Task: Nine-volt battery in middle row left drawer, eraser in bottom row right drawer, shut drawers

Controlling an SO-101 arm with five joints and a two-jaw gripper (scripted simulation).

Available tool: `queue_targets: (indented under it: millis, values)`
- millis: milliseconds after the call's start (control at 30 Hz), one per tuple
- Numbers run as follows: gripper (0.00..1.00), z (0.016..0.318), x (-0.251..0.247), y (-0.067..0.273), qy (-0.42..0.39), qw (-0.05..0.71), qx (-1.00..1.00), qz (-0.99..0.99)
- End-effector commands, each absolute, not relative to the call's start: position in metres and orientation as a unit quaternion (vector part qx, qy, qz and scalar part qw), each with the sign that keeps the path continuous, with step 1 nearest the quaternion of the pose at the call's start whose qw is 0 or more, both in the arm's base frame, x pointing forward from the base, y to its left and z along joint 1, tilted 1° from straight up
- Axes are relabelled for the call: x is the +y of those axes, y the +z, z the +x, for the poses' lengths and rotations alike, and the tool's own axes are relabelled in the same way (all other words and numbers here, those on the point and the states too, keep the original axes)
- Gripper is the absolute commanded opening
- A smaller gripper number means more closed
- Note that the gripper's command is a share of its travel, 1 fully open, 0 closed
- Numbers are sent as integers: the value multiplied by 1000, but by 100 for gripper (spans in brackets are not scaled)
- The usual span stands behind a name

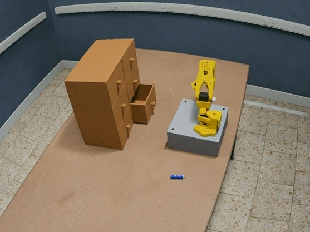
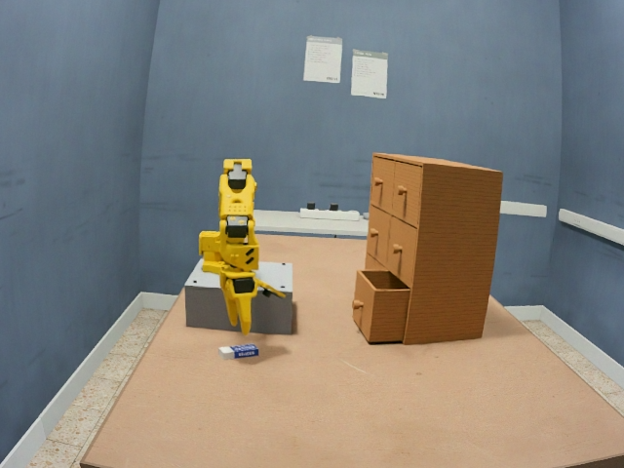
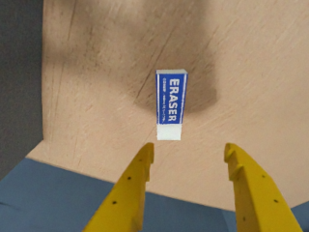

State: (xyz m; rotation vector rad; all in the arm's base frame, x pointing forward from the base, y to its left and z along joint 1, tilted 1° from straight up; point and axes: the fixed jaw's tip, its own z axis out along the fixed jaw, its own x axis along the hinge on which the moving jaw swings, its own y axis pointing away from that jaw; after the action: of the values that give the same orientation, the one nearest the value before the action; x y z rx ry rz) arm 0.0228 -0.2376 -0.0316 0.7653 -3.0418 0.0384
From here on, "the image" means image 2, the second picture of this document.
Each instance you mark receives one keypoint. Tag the blue and white eraser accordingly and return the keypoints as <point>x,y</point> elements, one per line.
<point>239,351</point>

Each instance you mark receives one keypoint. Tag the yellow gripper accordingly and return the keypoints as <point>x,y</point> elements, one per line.
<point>246,285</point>

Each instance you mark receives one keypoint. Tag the brown chest of drawers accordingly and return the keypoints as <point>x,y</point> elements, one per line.
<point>458,220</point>

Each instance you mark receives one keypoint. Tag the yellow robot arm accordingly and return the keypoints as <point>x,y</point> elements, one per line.
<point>228,245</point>

